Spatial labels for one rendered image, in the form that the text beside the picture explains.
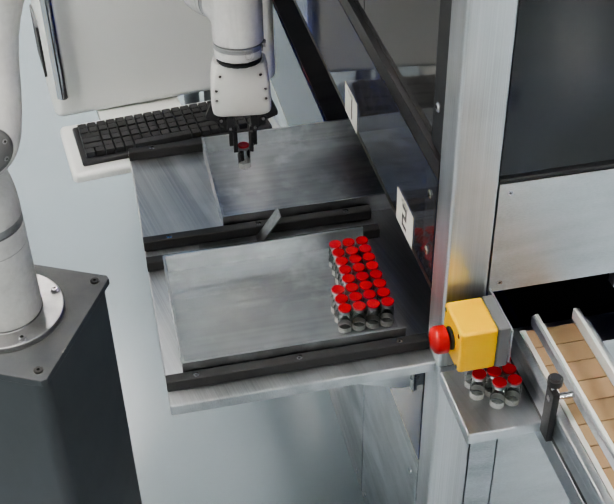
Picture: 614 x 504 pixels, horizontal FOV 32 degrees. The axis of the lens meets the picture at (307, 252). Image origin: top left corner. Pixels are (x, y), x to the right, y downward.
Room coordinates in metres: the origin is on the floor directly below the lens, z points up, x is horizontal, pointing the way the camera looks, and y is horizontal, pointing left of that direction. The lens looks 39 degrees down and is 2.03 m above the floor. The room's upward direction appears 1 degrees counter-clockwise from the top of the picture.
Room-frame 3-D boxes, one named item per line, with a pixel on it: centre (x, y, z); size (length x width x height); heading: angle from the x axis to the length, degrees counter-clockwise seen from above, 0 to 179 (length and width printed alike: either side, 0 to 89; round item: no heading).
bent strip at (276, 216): (1.46, 0.11, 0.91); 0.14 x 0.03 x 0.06; 101
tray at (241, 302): (1.30, 0.05, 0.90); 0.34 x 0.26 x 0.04; 101
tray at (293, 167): (1.66, 0.00, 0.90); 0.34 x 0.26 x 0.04; 102
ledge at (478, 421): (1.10, -0.27, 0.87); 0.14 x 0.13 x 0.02; 102
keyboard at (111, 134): (1.95, 0.28, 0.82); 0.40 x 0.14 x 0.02; 108
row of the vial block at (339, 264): (1.32, -0.06, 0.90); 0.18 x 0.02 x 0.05; 12
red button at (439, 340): (1.10, -0.19, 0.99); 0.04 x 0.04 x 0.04; 12
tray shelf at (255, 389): (1.48, 0.04, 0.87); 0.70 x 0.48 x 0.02; 12
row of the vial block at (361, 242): (1.33, -0.11, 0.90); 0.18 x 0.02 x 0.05; 11
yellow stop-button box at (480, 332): (1.11, -0.23, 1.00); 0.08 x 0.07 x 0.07; 102
